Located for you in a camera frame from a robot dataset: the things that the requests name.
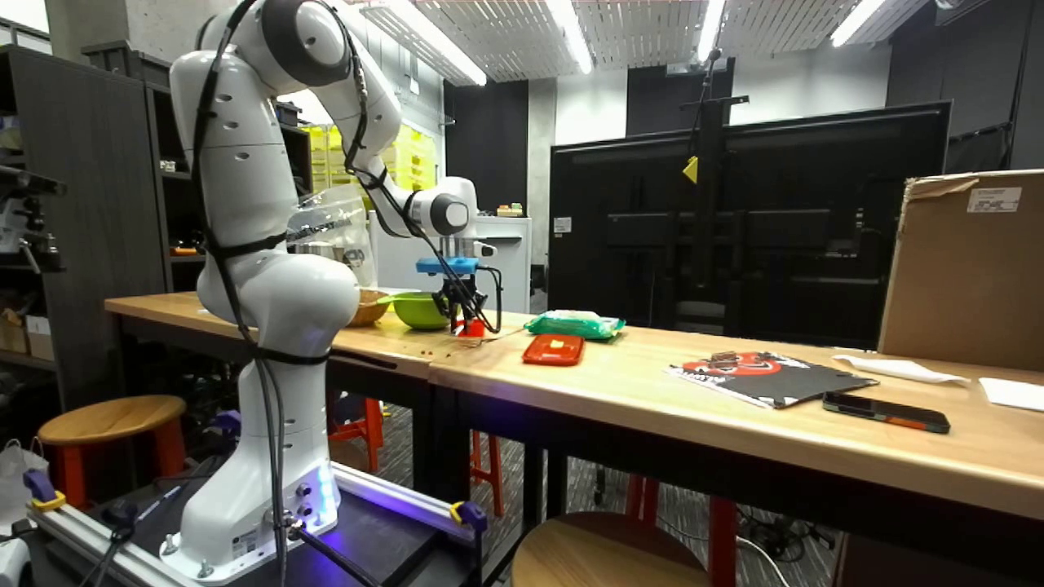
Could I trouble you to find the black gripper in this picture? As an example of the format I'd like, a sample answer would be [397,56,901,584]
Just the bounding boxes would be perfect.
[434,271,484,331]

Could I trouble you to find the robot base platform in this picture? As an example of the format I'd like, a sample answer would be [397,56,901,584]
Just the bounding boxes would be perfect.
[19,459,487,587]

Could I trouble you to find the green plastic bowl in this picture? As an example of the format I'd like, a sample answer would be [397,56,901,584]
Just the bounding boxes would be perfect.
[387,289,452,334]

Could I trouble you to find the grey cabinet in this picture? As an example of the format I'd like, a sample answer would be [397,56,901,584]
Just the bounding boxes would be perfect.
[471,211,536,316]

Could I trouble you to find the flat red-orange case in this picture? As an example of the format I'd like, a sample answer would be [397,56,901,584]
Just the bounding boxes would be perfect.
[522,334,586,370]

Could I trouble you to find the green wet wipes pack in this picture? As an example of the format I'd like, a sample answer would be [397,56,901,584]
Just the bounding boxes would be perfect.
[524,307,628,346]

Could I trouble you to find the red metal stool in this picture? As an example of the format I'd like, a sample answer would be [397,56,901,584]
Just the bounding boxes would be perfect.
[624,472,744,587]
[327,391,507,521]

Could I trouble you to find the yellow storage boxes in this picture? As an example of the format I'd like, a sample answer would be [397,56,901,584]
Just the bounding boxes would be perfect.
[305,119,441,214]

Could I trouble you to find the long ceiling light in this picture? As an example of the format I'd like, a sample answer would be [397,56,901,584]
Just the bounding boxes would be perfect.
[356,0,490,92]
[694,0,730,66]
[827,0,889,50]
[542,0,598,80]

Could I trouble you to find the round wooden stool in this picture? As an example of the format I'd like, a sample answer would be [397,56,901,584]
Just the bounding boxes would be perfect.
[508,513,713,587]

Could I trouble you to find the red and black magazine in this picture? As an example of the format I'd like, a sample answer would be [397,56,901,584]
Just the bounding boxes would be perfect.
[671,348,876,411]

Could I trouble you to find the wooden stool with orange legs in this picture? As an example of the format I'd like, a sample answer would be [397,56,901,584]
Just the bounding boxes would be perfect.
[31,391,190,510]

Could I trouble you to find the large black monitor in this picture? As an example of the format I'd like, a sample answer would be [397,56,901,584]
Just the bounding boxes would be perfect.
[546,102,952,351]

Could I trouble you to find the dark storage shelf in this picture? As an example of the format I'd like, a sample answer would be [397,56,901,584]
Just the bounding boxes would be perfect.
[0,44,210,405]

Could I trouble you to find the flat black phone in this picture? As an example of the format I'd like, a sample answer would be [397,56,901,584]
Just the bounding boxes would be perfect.
[822,391,952,437]

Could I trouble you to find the white paper sheet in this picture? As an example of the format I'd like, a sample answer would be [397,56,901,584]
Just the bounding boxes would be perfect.
[974,376,1044,414]
[836,351,965,387]

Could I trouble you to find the brown cardboard box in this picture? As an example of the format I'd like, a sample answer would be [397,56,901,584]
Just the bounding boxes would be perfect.
[873,166,1044,371]

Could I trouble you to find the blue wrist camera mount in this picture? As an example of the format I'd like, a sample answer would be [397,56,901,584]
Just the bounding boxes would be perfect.
[414,254,484,281]

